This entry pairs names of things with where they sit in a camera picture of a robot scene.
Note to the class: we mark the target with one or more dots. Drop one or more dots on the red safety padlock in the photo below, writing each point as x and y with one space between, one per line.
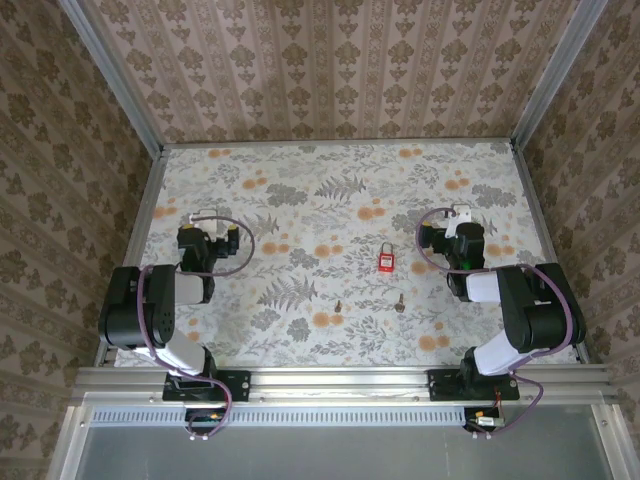
385 262

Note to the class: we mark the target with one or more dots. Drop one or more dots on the silver key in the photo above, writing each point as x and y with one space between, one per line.
338 307

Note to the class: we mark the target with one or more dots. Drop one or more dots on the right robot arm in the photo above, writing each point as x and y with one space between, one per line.
540 310

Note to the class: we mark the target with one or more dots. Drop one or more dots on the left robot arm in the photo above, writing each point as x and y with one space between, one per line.
120 310

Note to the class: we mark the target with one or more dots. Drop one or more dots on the small electronics board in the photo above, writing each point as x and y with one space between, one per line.
205 417
487 422

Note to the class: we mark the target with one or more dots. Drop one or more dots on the grey metal panel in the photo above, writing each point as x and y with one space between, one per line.
325 455

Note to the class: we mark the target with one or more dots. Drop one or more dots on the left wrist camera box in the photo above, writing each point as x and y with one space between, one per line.
206 227

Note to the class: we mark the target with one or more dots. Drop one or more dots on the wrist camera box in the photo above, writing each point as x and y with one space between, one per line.
206 227
462 212

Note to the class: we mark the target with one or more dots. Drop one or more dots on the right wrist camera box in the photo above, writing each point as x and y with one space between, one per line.
462 212

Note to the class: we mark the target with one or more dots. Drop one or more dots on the aluminium table side rail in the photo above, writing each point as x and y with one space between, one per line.
142 220
537 220

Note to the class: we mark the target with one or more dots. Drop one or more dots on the aluminium table end rail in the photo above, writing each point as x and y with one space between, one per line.
340 144

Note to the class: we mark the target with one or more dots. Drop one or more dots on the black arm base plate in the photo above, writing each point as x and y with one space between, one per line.
440 385
240 385

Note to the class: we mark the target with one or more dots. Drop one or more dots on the long aluminium mounting rail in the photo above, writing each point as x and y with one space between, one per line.
340 382

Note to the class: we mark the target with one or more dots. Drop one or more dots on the aluminium frame post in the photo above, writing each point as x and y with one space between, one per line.
115 80
555 70

